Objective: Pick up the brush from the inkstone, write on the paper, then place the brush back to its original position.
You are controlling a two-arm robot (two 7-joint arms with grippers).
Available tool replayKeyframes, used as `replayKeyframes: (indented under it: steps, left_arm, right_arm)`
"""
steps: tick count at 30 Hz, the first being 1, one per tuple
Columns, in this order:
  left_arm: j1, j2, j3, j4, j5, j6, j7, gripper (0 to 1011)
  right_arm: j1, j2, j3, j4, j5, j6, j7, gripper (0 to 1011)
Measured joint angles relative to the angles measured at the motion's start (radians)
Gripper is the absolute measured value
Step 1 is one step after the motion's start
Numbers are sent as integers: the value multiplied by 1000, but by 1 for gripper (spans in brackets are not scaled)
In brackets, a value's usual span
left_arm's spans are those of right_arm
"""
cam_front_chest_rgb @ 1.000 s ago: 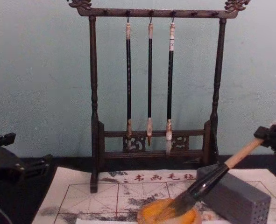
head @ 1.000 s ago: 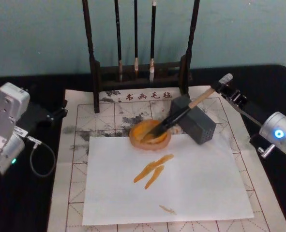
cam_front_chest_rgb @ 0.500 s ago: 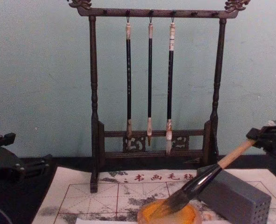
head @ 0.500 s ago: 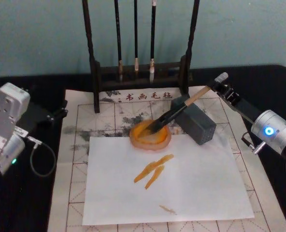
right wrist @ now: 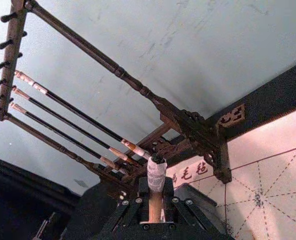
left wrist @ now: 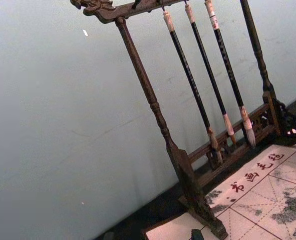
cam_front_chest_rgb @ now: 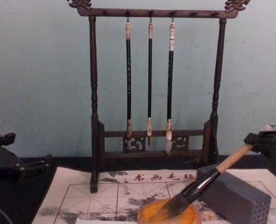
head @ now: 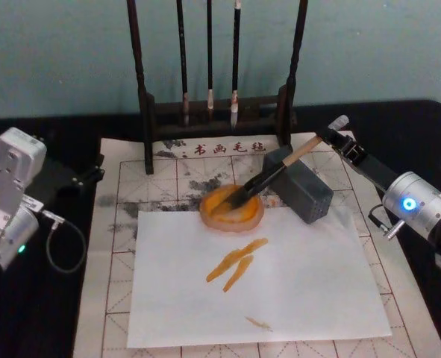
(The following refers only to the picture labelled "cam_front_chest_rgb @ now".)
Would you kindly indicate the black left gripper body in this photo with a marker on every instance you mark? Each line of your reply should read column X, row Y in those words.
column 2, row 159

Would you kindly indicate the white paper sheet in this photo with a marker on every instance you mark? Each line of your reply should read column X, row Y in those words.
column 100, row 221

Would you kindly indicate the black table cloth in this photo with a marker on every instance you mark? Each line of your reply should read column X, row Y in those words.
column 25, row 210

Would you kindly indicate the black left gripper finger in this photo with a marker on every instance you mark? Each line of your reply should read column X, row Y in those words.
column 36, row 165
column 4, row 138

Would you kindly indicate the dark carved wooden brush rack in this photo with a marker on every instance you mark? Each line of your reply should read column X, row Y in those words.
column 94, row 93

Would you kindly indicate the black brush with white tip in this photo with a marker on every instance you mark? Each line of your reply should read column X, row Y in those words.
column 170, row 88

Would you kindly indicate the white felt mat, red grid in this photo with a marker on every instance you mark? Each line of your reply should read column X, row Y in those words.
column 81, row 200

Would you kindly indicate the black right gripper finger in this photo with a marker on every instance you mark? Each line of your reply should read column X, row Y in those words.
column 253, row 138
column 265, row 151

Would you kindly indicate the orange round dish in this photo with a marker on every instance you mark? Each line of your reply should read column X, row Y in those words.
column 149, row 211

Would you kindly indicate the black brush with dark tip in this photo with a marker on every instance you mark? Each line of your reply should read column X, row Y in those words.
column 128, row 81

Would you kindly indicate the grey rectangular block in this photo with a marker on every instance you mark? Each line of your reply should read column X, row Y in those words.
column 235, row 196

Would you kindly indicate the thin black brush, brown tip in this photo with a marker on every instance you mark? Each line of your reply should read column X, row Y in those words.
column 149, row 81

